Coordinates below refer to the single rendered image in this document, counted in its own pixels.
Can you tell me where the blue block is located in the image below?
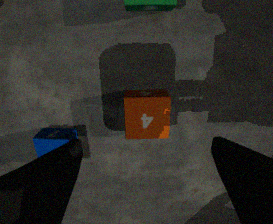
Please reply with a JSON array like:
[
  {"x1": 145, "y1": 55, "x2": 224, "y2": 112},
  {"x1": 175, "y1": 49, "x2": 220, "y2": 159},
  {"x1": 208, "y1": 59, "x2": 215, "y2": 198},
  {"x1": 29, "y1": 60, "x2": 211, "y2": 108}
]
[{"x1": 34, "y1": 128, "x2": 79, "y2": 159}]

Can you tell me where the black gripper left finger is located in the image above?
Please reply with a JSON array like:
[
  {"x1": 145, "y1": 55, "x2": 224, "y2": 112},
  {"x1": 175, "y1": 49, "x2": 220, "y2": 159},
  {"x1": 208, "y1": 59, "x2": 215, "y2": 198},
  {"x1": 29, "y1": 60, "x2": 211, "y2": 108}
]
[{"x1": 0, "y1": 139, "x2": 84, "y2": 224}]

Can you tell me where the orange block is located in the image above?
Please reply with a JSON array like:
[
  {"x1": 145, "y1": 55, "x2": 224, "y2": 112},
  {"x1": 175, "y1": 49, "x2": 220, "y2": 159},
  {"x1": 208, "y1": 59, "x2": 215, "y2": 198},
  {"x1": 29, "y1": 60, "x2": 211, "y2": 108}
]
[{"x1": 123, "y1": 89, "x2": 171, "y2": 140}]

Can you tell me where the green block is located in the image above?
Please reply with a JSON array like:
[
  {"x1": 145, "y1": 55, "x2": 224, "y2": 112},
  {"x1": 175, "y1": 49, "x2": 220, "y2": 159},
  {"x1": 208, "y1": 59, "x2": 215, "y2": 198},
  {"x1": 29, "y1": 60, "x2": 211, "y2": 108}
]
[{"x1": 124, "y1": 0, "x2": 177, "y2": 12}]

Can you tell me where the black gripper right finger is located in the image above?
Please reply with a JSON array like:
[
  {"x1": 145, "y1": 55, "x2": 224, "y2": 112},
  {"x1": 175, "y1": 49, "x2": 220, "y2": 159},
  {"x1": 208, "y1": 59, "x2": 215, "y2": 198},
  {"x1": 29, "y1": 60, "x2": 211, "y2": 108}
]
[{"x1": 210, "y1": 137, "x2": 273, "y2": 224}]

